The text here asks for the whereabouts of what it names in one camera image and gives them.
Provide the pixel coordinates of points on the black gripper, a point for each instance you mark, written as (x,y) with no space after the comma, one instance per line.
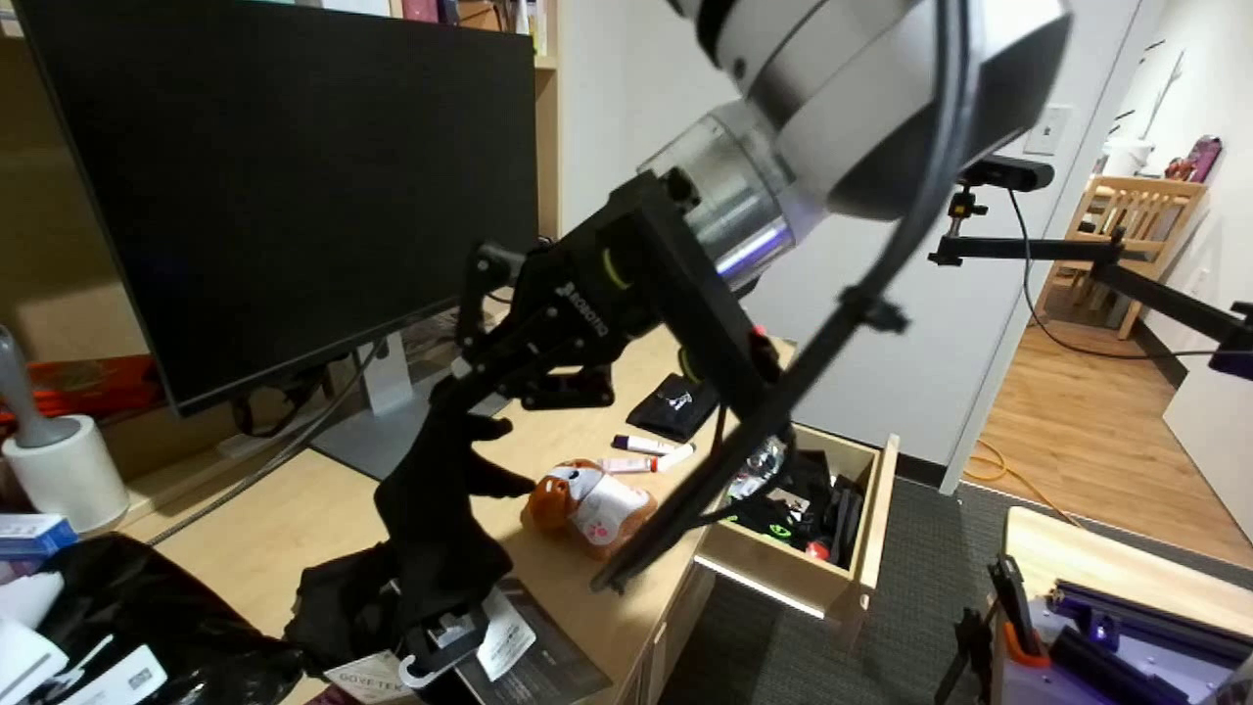
(625,271)

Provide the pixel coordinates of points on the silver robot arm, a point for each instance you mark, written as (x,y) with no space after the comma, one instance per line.
(842,105)

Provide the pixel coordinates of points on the grey monitor stand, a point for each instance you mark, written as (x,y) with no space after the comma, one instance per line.
(398,383)

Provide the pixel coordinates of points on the red white marker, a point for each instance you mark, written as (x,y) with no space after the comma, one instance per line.
(659,453)

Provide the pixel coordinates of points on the black wallet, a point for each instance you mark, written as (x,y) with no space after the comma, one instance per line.
(676,407)

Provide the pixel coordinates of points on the brown plush toy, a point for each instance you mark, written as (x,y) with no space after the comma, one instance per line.
(584,501)

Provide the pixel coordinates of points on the black computer monitor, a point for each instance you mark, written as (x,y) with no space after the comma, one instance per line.
(282,180)

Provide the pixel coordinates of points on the black folded cloth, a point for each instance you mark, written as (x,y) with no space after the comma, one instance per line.
(347,608)

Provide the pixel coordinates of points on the wooden drawer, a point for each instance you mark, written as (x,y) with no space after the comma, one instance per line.
(812,528)

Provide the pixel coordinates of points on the black bag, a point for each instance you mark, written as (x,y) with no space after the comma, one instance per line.
(128,594)

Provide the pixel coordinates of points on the blue box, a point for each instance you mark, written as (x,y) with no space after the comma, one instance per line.
(31,538)

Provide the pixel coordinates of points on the wooden chair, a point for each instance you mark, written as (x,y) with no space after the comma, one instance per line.
(1153,220)

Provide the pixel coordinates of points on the black camera on boom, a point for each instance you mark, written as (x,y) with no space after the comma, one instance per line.
(1231,331)

